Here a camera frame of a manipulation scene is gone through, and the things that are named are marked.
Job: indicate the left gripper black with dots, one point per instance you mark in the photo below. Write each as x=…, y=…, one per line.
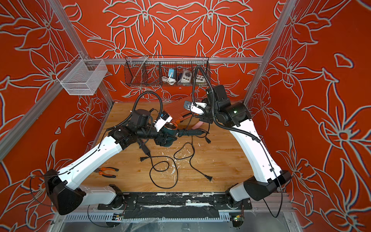
x=159, y=140

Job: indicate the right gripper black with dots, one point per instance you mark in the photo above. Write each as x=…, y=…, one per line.
x=205, y=119

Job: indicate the dark green hair dryer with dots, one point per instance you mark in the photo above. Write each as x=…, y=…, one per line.
x=173, y=133

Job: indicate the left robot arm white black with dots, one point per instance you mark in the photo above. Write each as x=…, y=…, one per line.
x=64, y=187

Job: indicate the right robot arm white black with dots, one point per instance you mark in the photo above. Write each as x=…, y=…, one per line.
x=236, y=118

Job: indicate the pink hair dryer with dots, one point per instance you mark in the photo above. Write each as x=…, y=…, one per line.
x=197, y=125

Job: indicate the black hair dryer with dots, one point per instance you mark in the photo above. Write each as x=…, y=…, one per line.
x=144, y=148

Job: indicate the orange plastic tool case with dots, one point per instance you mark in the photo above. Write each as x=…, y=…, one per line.
x=177, y=111

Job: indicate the white power strip cube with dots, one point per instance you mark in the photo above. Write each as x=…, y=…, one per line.
x=200, y=79

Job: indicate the white round adapter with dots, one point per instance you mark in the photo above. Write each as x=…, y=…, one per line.
x=186, y=77

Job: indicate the blue white small box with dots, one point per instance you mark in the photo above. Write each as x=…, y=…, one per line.
x=171, y=74

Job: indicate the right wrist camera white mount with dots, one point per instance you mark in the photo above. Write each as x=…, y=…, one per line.
x=197, y=108

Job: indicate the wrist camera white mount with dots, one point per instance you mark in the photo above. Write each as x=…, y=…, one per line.
x=164, y=118
x=197, y=108

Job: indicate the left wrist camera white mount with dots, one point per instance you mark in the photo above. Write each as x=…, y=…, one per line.
x=164, y=118

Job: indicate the black wire wall basket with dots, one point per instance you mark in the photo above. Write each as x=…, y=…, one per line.
x=151, y=71

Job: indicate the orange handled pliers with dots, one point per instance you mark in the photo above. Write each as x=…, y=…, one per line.
x=102, y=171

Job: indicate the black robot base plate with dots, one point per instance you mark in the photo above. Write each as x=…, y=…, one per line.
x=178, y=205

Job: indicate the clear acrylic wall bin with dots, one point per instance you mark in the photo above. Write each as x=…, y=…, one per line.
x=83, y=77

